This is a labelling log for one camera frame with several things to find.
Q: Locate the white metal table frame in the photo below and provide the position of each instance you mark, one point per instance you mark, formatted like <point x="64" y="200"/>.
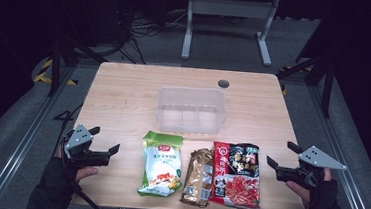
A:
<point x="231" y="8"/>

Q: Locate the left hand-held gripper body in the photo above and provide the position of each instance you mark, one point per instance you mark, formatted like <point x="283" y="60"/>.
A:
<point x="78" y="137"/>

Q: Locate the gold brown food packet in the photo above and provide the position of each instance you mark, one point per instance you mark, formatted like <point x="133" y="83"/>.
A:
<point x="197" y="178"/>

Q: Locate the aluminium floor rail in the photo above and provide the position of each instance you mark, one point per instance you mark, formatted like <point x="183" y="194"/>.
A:
<point x="20" y="145"/>
<point x="333" y="137"/>

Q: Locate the clear plastic container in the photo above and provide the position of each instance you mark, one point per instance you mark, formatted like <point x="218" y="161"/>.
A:
<point x="190" y="111"/>

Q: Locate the yellow black hazard tape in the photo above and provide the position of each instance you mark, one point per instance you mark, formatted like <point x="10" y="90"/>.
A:
<point x="42" y="73"/>

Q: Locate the black metal stand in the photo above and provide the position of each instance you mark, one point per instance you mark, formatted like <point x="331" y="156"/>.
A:
<point x="55" y="70"/>
<point x="327" y="92"/>

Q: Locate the red black food packet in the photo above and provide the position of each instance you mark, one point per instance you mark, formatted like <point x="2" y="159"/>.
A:
<point x="237" y="177"/>

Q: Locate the thin black stand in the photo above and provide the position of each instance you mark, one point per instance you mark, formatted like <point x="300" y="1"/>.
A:
<point x="66" y="117"/>

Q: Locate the person's left hand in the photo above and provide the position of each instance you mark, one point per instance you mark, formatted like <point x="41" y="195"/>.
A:
<point x="62" y="175"/>

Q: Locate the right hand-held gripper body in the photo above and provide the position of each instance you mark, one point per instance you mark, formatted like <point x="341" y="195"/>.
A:
<point x="316" y="159"/>

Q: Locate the green white food packet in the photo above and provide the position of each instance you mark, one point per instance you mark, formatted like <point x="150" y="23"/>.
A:
<point x="162" y="164"/>

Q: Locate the person's right hand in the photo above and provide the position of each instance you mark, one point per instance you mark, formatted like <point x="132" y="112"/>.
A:
<point x="323" y="195"/>

